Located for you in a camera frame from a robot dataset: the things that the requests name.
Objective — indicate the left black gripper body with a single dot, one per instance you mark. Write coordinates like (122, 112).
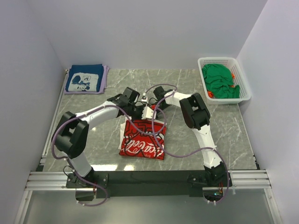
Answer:
(139, 112)

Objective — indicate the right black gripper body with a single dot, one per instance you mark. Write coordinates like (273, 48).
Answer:
(153, 108)

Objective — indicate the white t-shirt red print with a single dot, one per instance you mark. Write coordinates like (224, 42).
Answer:
(141, 140)

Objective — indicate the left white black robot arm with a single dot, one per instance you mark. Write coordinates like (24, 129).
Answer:
(70, 137)

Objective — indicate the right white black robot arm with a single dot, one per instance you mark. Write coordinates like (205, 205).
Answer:
(197, 118)

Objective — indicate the folded lilac t-shirt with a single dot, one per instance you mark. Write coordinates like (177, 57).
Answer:
(105, 74)

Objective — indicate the green t-shirt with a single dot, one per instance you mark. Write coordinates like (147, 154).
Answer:
(215, 70)

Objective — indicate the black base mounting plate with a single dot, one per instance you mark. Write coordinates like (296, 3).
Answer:
(193, 183)

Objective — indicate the white plastic basket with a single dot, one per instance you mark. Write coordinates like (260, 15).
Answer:
(239, 79)

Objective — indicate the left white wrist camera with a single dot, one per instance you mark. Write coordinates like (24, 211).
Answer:
(148, 113)

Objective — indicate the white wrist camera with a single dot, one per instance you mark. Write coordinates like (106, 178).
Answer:
(144, 98)
(148, 113)

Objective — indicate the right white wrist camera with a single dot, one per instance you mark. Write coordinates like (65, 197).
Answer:
(144, 98)

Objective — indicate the aluminium extrusion rail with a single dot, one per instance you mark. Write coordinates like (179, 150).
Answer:
(53, 181)

